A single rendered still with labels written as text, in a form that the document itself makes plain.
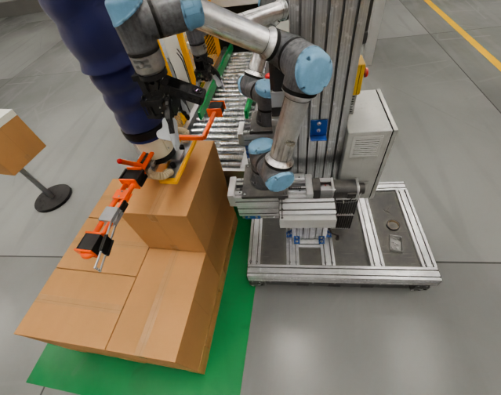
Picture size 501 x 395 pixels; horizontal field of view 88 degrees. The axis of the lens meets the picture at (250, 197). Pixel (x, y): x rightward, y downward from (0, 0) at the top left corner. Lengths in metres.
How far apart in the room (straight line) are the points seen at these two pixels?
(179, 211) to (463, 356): 1.90
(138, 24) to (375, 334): 2.02
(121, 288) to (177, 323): 0.44
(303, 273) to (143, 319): 1.03
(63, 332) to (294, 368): 1.38
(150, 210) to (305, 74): 1.04
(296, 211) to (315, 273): 0.74
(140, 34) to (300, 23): 0.57
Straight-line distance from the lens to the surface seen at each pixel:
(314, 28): 1.08
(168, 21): 0.69
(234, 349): 2.04
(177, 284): 1.67
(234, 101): 2.96
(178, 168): 1.43
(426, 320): 2.23
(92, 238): 1.17
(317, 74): 0.85
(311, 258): 1.98
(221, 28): 0.86
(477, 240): 2.69
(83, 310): 1.90
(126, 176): 1.33
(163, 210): 1.45
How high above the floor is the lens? 1.99
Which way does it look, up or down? 50 degrees down
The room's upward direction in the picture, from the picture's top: 12 degrees counter-clockwise
